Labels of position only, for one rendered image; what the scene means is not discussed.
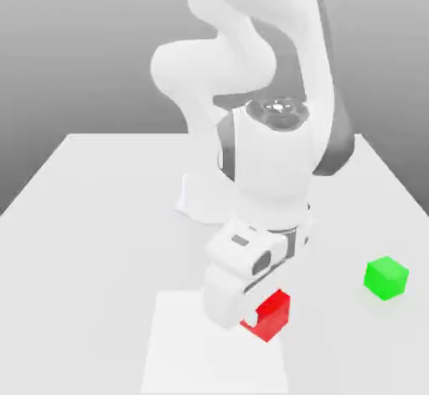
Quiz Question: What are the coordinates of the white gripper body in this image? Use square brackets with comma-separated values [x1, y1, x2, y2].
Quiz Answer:
[201, 259, 288, 331]

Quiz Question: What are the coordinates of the small red cube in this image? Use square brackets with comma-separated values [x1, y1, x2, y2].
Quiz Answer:
[239, 288, 292, 343]

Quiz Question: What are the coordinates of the small green cube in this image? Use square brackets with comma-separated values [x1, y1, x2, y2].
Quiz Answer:
[363, 255, 411, 302]

